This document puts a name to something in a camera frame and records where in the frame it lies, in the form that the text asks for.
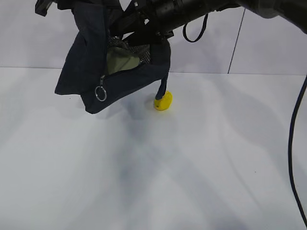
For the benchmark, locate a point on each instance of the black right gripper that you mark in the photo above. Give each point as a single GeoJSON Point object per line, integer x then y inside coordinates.
{"type": "Point", "coordinates": [140, 20]}

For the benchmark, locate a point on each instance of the glass container with green lid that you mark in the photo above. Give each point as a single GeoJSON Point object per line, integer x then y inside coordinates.
{"type": "Point", "coordinates": [119, 59]}

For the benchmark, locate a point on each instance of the dark navy lunch bag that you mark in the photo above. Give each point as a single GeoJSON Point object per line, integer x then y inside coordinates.
{"type": "Point", "coordinates": [102, 68]}

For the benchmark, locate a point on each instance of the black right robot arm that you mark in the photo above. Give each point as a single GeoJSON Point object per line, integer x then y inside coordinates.
{"type": "Point", "coordinates": [176, 13]}

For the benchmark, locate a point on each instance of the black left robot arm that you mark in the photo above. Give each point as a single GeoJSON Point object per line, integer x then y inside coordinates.
{"type": "Point", "coordinates": [42, 6]}

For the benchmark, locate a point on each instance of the yellow lemon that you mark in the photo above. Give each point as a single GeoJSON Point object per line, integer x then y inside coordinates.
{"type": "Point", "coordinates": [164, 103]}

